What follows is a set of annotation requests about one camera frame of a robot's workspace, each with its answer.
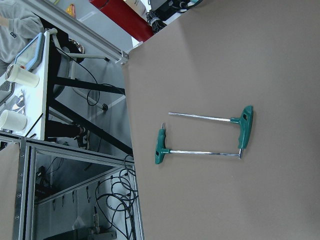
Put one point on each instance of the red fire extinguisher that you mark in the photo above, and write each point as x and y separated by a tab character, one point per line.
125	17

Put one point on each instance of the blue teach pendant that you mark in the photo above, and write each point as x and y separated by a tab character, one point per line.
31	55

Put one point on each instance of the white paper cup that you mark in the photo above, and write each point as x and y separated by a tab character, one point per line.
16	74
13	121

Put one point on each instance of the person in grey hoodie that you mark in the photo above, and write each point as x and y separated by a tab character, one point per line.
18	26

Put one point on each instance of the green T-handle hex wrench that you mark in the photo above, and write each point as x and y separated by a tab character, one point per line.
245	122

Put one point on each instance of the aluminium frame structure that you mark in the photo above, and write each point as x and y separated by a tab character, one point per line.
17	199

